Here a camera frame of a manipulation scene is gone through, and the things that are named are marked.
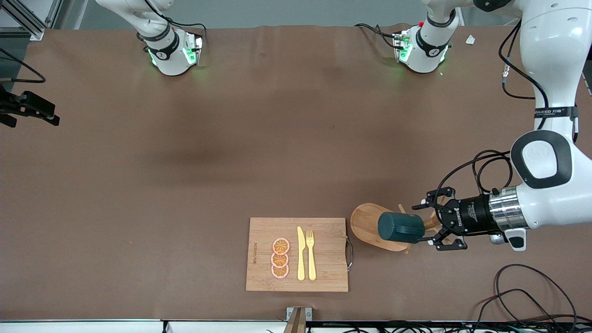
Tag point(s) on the wooden mug rack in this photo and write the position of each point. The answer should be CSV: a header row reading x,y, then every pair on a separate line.
x,y
365,222

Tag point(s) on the orange fruit slice toy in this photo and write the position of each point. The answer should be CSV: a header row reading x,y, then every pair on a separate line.
x,y
280,260
280,246
280,272

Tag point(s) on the wooden cutting board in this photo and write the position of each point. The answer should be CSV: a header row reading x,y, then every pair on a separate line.
x,y
328,259

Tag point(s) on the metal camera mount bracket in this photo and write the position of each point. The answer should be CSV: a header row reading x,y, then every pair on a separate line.
x,y
298,319

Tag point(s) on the brown table mat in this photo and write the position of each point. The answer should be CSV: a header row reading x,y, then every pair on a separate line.
x,y
277,138

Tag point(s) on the yellow plastic fork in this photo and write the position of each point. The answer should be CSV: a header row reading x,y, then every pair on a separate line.
x,y
311,263

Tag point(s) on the aluminium frame profile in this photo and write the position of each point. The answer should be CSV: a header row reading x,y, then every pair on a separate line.
x,y
32,30

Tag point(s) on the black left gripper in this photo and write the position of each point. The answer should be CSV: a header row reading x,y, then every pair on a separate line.
x,y
472,215

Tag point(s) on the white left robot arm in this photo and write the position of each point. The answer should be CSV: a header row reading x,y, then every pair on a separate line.
x,y
555,69

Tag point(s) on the white paper scrap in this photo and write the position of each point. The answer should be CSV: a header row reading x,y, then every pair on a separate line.
x,y
470,40

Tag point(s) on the white table edge rail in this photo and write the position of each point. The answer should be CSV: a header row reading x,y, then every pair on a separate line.
x,y
92,327

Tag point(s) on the teal mug yellow inside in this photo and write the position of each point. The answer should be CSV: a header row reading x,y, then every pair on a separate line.
x,y
400,227

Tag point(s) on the yellow plastic knife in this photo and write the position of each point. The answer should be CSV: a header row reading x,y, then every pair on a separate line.
x,y
301,259

